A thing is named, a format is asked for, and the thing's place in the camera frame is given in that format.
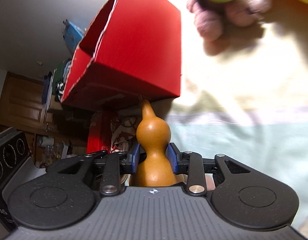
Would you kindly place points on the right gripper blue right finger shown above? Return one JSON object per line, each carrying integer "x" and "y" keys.
{"x": 174, "y": 156}

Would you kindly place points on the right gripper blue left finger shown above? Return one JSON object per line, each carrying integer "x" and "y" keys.
{"x": 133, "y": 159}

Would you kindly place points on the orange brown gourd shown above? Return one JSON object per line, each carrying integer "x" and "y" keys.
{"x": 154, "y": 135}

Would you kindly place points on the patterned pouch red ribbon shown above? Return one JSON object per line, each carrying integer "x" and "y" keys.
{"x": 123, "y": 130}

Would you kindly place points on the small red gift box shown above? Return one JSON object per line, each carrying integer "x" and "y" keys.
{"x": 100, "y": 134}

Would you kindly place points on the dark wooden cabinet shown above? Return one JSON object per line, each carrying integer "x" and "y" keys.
{"x": 21, "y": 107}

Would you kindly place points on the pile of clothes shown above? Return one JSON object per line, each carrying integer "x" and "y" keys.
{"x": 55, "y": 81}

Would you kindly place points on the large red cardboard box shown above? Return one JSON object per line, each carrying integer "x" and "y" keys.
{"x": 131, "y": 50}

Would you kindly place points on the blue plastic bag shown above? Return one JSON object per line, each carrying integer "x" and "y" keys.
{"x": 72, "y": 35}

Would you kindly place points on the pink plush toy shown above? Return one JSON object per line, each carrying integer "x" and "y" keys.
{"x": 209, "y": 15}

